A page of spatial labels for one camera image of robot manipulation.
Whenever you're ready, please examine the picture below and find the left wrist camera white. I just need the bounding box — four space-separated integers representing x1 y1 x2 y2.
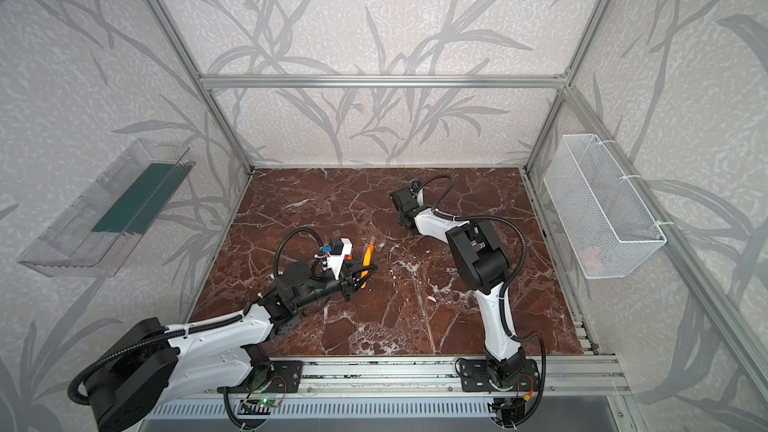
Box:
321 238 353 279

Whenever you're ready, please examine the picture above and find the clear plastic wall tray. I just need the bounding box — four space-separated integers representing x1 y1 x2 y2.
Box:
18 139 195 278

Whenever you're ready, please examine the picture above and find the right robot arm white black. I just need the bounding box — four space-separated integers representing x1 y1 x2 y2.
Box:
390 187 546 390

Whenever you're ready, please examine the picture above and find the orange marker diagonal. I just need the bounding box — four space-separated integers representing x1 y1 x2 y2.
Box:
360 242 375 279

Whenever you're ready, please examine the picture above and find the white wire mesh basket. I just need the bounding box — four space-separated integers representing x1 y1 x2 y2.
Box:
544 134 667 280

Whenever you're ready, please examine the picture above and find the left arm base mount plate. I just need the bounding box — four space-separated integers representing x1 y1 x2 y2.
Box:
240 360 304 394

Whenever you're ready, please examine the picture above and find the green circuit board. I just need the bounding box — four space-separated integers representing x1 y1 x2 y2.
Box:
241 397 283 414

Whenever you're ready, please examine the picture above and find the aluminium front rail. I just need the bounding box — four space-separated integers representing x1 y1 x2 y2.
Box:
258 355 631 399

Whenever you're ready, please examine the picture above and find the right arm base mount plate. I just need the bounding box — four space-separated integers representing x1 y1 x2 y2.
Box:
454 358 541 394

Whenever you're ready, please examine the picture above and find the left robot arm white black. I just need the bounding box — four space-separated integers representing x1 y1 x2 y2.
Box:
67 259 377 431

